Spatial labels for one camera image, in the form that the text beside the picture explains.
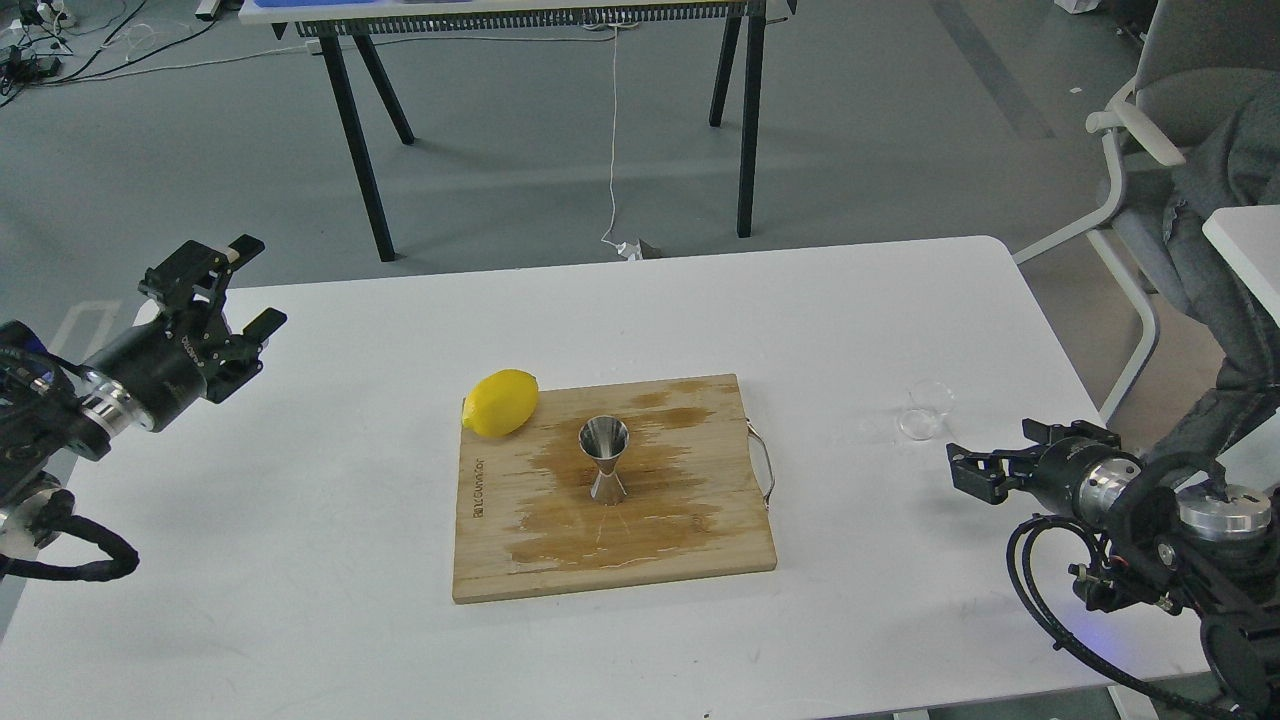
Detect steel double jigger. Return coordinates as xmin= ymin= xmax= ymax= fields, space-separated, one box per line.
xmin=579 ymin=415 xmax=630 ymax=506

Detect small clear glass cup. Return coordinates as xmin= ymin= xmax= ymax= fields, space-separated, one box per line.
xmin=896 ymin=379 xmax=956 ymax=441

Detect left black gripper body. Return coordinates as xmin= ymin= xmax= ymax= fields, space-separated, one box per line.
xmin=81 ymin=315 xmax=236 ymax=432

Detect wooden cutting board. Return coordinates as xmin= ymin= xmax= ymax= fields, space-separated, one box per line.
xmin=452 ymin=374 xmax=777 ymax=603

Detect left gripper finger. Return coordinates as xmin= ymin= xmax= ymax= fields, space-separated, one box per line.
xmin=205 ymin=307 xmax=288 ymax=404
xmin=138 ymin=234 xmax=265 ymax=336

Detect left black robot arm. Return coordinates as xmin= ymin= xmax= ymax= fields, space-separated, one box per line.
xmin=1 ymin=234 xmax=287 ymax=582

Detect white office chair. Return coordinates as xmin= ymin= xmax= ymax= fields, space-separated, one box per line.
xmin=1014 ymin=1 xmax=1279 ymax=419

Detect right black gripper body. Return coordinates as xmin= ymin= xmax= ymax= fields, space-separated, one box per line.
xmin=1021 ymin=437 xmax=1142 ymax=523

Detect yellow lemon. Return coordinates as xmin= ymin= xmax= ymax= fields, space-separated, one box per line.
xmin=461 ymin=369 xmax=539 ymax=438

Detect person in grey jacket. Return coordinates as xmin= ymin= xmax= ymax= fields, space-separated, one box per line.
xmin=1135 ymin=78 xmax=1280 ymax=491

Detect black-legged background table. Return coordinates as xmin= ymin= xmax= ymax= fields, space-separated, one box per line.
xmin=237 ymin=1 xmax=794 ymax=263

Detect white hanging cable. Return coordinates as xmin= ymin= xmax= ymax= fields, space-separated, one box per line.
xmin=598 ymin=24 xmax=663 ymax=263

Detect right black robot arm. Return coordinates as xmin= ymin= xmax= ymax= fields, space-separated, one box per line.
xmin=946 ymin=419 xmax=1277 ymax=719

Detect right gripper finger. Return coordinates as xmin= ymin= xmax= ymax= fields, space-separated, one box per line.
xmin=1021 ymin=418 xmax=1123 ymax=450
xmin=946 ymin=443 xmax=1041 ymax=505

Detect floor cables and power strips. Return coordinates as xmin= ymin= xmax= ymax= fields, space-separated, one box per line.
xmin=0 ymin=0 xmax=241 ymax=101

